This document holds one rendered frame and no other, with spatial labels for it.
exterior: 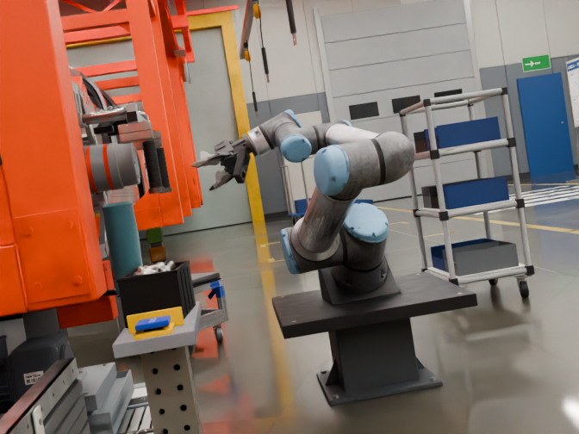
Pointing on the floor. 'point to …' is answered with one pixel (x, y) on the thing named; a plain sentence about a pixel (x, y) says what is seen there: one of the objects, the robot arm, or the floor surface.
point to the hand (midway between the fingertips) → (202, 179)
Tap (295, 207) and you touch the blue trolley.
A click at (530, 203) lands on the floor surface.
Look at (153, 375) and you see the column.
